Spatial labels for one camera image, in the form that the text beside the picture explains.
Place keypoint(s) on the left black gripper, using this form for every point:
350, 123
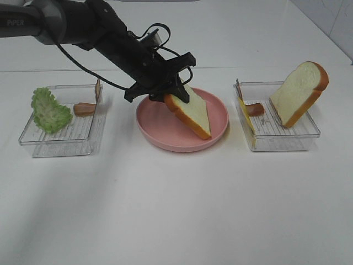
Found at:
154, 75

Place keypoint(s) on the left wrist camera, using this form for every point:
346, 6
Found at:
151, 40

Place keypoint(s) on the yellow cheese slice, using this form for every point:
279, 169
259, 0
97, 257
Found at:
246, 116

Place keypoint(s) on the bread slice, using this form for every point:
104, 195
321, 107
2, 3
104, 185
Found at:
193, 114
299, 91

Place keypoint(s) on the green lettuce leaf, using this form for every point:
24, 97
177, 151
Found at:
48, 113

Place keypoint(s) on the left clear plastic tray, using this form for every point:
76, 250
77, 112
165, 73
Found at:
82, 136

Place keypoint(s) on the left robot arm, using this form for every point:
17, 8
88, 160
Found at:
95, 25

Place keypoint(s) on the clear plastic tray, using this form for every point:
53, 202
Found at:
82, 136
265, 133

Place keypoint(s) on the pink round plate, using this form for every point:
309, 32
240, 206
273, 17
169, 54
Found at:
163, 129

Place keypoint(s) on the right clear plastic tray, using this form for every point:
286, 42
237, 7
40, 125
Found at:
265, 133

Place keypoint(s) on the bacon strip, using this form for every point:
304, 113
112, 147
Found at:
253, 109
87, 109

